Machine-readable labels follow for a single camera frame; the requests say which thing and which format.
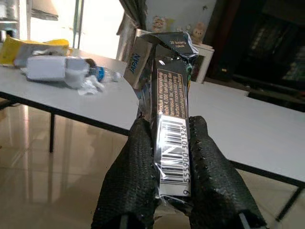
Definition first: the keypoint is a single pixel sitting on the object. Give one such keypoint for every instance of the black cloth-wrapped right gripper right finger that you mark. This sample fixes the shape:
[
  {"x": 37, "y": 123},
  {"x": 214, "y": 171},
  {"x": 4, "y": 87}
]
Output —
[{"x": 214, "y": 174}]

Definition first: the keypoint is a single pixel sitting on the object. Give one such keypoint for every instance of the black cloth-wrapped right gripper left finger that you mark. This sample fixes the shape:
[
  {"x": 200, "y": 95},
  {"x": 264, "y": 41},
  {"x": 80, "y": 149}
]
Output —
[{"x": 133, "y": 176}]

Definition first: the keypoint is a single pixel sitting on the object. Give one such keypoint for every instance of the black cigarette pack with barcode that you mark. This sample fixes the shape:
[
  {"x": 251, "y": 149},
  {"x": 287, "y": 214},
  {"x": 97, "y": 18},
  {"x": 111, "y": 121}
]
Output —
[{"x": 172, "y": 119}]

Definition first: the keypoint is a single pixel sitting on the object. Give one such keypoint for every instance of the crumpled white tissue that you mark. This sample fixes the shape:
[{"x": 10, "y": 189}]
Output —
[{"x": 89, "y": 86}]

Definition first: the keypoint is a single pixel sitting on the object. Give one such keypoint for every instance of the clear bottle with blue cap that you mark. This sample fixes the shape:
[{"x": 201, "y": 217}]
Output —
[{"x": 100, "y": 72}]

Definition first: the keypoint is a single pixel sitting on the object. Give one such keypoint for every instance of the white cabinet with glass door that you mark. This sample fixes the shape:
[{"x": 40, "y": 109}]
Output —
[{"x": 202, "y": 63}]

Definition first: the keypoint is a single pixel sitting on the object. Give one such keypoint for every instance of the white cardboard box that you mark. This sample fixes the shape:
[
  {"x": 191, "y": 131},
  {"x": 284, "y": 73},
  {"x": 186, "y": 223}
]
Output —
[{"x": 45, "y": 68}]

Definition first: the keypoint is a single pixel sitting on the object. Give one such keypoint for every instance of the dark wooden shelf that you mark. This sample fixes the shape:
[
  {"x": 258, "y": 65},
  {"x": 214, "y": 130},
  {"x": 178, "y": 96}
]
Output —
[{"x": 259, "y": 40}]

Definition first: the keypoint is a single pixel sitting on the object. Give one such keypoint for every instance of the beige plush toy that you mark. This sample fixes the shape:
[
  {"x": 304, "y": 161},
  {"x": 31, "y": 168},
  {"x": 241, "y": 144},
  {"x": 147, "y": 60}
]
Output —
[{"x": 198, "y": 32}]

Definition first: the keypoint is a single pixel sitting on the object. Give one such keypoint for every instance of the yellow plastic bag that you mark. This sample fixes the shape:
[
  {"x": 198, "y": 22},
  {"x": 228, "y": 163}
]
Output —
[{"x": 14, "y": 50}]

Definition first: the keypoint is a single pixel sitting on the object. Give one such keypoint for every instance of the white table with black frame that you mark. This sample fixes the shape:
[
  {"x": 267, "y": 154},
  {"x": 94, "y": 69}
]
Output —
[
  {"x": 66, "y": 95},
  {"x": 250, "y": 124}
]

